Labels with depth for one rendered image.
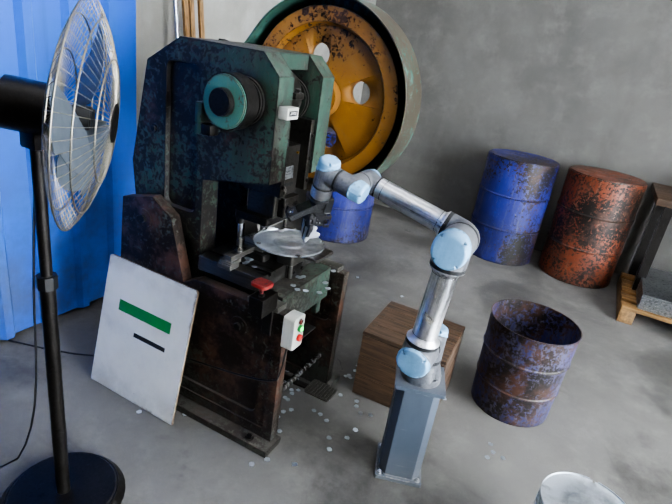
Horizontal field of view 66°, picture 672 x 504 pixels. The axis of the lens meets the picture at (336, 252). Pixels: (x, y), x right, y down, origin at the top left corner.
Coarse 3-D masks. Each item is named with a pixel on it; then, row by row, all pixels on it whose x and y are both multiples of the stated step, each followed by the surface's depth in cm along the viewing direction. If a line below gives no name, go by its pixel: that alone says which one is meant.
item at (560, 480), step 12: (552, 480) 172; (564, 480) 172; (576, 480) 173; (588, 480) 174; (540, 492) 166; (552, 492) 167; (564, 492) 168; (576, 492) 168; (588, 492) 169; (600, 492) 170; (612, 492) 170
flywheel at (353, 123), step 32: (288, 32) 221; (320, 32) 218; (352, 32) 210; (384, 32) 210; (352, 64) 215; (384, 64) 205; (352, 96) 221; (384, 96) 209; (352, 128) 223; (384, 128) 213; (352, 160) 224
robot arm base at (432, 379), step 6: (432, 366) 187; (438, 366) 189; (402, 372) 193; (432, 372) 188; (438, 372) 190; (408, 378) 190; (414, 378) 188; (420, 378) 188; (426, 378) 187; (432, 378) 188; (438, 378) 190; (414, 384) 189; (420, 384) 188; (426, 384) 188; (432, 384) 188; (438, 384) 191
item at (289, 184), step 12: (300, 144) 203; (288, 156) 198; (288, 168) 200; (288, 180) 203; (252, 192) 203; (288, 192) 206; (252, 204) 204; (264, 204) 202; (276, 204) 201; (288, 204) 203; (276, 216) 204
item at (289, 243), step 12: (276, 228) 222; (264, 240) 209; (276, 240) 209; (288, 240) 211; (300, 240) 213; (312, 240) 216; (276, 252) 199; (288, 252) 201; (300, 252) 203; (312, 252) 205
